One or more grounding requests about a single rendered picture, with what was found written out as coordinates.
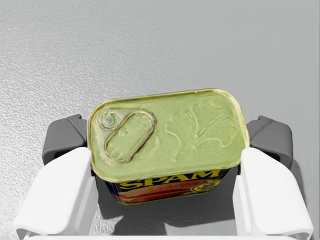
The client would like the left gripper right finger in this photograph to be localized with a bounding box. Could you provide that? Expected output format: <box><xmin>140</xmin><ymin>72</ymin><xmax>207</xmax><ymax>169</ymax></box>
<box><xmin>232</xmin><ymin>115</ymin><xmax>314</xmax><ymax>237</ymax></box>

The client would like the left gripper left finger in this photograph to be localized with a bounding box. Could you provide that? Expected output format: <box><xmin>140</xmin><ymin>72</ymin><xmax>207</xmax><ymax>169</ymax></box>
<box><xmin>12</xmin><ymin>114</ymin><xmax>99</xmax><ymax>238</ymax></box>

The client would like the green and blue rectangular can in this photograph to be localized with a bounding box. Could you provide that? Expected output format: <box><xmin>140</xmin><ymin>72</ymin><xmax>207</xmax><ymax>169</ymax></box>
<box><xmin>87</xmin><ymin>87</ymin><xmax>251</xmax><ymax>206</ymax></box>

